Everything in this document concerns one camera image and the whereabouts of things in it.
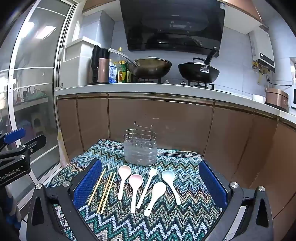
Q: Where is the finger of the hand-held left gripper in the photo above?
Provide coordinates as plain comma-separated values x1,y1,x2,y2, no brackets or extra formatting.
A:
0,128,26,149
14,135,47,154

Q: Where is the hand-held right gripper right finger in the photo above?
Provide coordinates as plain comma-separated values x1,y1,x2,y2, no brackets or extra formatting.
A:
198,161,274,241

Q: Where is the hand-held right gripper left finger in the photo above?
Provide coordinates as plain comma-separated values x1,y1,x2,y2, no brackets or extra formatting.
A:
26,159,103,241

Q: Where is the wooden chopstick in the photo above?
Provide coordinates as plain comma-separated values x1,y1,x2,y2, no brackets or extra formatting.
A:
97,172,113,213
101,172,116,214
87,167,107,206

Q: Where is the pale cream pink spoon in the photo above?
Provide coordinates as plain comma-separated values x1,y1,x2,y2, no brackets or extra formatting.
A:
117,165,132,200

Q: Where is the wire and plastic utensil holder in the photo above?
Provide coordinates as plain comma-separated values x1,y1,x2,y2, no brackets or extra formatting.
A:
122,122,158,167

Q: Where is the white fork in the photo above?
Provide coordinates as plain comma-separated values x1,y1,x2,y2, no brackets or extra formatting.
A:
136,168,158,209

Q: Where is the person's left hand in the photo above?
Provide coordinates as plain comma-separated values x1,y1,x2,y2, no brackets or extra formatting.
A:
4,185,23,230

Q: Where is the plastic stool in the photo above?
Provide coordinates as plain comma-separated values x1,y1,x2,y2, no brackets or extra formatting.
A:
31,118,45,135

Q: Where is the light blue spoon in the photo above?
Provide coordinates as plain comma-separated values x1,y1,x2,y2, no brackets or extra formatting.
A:
161,170,181,206

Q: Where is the white spoon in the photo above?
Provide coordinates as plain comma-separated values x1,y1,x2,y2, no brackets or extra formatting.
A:
143,182,166,217

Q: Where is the zigzag patterned cloth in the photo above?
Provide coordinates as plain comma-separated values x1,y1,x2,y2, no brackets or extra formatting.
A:
45,138,223,241

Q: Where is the glass sliding door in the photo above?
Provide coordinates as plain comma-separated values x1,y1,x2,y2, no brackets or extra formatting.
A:
0,0,78,209

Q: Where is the white storage box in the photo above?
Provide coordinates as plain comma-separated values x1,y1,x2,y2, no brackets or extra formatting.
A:
59,37,102,88

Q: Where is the copper and black kettle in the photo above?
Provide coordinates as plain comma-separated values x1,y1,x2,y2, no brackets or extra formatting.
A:
89,45,110,84

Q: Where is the white kitchen countertop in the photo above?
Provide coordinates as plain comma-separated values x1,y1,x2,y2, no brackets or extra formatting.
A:
54,82,296,123

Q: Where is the copper rice cooker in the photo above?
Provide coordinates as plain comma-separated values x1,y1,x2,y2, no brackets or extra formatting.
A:
265,87,289,109

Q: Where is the gas stove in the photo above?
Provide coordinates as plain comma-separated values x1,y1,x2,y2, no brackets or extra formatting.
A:
132,77,215,90

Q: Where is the black wok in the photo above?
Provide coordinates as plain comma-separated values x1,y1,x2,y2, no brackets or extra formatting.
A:
178,47,220,84

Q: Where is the green bottle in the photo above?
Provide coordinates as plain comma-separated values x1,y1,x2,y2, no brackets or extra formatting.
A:
118,61,126,83

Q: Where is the yellow label bottle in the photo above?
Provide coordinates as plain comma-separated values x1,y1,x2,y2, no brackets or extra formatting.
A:
126,61,133,82

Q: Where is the steel wok lid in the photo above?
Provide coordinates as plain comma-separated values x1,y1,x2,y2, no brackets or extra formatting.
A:
186,57,207,67

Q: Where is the bronze wok with glass lid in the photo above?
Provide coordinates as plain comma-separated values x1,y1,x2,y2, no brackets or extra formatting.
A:
108,48,172,79

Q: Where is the white water heater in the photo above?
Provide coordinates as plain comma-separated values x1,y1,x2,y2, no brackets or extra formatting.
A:
251,25,277,72

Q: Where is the black range hood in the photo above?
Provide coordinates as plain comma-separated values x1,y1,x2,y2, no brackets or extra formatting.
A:
120,0,226,52

